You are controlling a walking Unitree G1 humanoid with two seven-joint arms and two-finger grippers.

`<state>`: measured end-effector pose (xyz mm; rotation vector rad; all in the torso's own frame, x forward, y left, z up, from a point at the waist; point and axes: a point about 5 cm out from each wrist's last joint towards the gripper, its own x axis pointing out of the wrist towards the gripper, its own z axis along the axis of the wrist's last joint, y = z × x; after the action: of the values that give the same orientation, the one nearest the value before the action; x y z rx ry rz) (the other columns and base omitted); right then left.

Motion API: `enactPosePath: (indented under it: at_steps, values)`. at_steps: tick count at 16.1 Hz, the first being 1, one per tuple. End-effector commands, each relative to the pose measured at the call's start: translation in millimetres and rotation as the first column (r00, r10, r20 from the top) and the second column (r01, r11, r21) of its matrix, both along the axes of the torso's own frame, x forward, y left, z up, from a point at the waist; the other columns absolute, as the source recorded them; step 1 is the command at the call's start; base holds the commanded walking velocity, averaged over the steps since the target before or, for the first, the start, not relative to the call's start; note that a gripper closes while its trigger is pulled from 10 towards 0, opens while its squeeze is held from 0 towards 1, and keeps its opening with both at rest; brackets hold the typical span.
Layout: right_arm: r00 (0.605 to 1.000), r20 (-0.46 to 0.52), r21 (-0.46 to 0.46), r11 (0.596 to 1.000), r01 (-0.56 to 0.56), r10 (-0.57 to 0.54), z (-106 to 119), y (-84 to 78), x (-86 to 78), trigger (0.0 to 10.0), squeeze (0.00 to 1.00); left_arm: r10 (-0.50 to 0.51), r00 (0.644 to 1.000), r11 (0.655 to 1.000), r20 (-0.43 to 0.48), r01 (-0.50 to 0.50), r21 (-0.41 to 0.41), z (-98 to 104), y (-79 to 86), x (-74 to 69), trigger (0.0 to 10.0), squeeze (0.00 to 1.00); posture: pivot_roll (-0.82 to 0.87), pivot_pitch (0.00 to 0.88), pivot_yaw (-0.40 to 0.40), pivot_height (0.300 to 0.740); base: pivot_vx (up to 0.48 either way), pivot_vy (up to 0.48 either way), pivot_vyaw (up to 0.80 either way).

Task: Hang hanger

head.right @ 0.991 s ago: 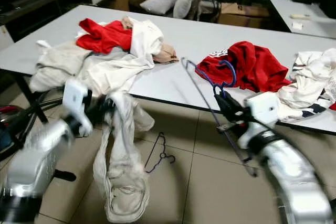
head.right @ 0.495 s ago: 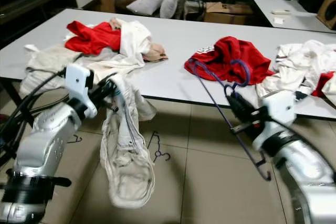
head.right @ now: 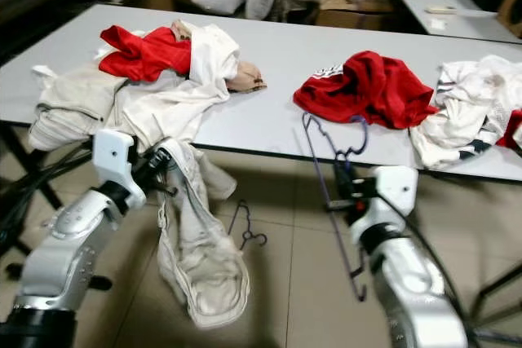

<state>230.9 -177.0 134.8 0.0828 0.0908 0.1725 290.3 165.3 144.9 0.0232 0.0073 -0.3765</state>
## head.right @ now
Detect blue wire hanger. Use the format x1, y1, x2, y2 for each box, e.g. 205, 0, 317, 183
302, 112, 372, 302

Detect red garment white print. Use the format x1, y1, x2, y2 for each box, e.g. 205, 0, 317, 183
292, 50, 441, 130

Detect cream garment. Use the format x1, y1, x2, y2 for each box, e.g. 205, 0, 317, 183
143, 138, 250, 328

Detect white shirt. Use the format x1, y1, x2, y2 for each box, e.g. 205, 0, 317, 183
114, 22, 241, 149

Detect black table leg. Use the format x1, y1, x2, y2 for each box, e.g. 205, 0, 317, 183
0, 124, 50, 259
469, 258, 522, 345

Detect beige pink cloth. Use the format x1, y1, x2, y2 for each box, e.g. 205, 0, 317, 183
224, 59, 268, 94

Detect white garment dark stripes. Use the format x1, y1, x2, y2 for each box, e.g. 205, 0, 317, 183
409, 55, 522, 171

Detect brown cardboard box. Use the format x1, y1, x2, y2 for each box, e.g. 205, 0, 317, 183
314, 0, 396, 29

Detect wooden chair back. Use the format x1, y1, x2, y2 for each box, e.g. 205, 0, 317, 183
498, 0, 522, 39

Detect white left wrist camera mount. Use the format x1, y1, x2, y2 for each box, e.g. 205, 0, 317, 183
91, 128, 141, 209

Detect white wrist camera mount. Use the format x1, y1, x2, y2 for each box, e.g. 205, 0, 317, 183
91, 128, 141, 209
347, 165, 418, 243

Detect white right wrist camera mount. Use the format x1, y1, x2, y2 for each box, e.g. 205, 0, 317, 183
347, 165, 418, 243

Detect dark wire hanger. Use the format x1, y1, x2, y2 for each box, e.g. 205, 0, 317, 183
227, 200, 268, 251

